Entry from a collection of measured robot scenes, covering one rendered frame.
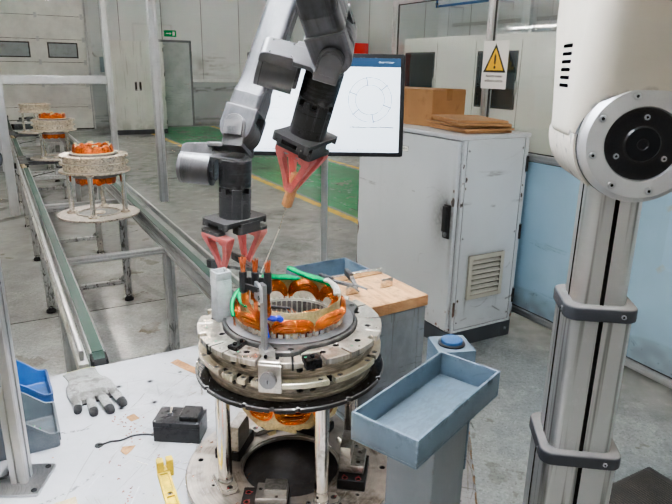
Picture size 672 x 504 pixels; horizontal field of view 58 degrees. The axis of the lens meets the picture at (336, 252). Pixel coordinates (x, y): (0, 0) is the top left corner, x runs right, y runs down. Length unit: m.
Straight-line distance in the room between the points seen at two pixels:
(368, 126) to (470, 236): 1.43
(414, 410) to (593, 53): 0.56
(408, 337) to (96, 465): 0.67
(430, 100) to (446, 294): 1.13
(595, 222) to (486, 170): 2.36
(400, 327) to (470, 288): 2.17
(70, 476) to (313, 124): 0.80
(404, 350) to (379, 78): 1.05
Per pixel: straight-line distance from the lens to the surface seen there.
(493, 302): 3.62
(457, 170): 3.21
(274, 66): 0.91
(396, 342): 1.29
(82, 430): 1.43
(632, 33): 0.87
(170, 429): 1.32
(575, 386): 1.06
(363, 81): 2.07
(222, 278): 1.05
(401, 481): 0.98
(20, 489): 1.30
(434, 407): 0.97
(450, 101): 3.77
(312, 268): 1.47
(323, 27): 0.84
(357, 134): 2.06
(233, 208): 1.07
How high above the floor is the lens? 1.52
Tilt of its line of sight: 17 degrees down
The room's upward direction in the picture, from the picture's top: 1 degrees clockwise
